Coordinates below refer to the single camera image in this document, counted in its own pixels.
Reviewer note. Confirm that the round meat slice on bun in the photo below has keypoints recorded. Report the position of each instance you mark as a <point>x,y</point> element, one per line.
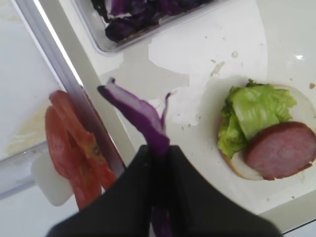
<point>281,150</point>

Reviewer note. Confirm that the clear plastic salad container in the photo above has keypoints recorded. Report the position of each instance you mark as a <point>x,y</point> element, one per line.
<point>128,37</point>

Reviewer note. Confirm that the lettuce leaf on bun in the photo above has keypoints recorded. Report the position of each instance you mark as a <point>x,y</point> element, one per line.
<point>250,109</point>

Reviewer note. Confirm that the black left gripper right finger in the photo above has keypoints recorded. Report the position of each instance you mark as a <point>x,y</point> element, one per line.
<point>199,210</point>

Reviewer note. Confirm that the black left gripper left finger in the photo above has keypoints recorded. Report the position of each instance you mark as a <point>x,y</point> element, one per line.
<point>122,211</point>

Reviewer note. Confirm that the white pusher behind tomatoes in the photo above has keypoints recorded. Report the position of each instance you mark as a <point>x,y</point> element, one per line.
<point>55,188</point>

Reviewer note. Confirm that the bottom bun on tray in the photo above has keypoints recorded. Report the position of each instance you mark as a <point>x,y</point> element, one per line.
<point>303,112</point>

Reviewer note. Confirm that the purple cabbage pile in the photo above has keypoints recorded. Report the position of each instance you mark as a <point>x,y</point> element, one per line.
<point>125,18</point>

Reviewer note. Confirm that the purple cabbage leaf piece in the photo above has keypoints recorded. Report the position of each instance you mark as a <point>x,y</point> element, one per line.
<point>144,117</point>

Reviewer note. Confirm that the left clear rail holder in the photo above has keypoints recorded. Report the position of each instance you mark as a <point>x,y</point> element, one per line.
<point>15,171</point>

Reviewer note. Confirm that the white serving tray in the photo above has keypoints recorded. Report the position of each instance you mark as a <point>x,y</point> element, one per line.
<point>198,59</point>

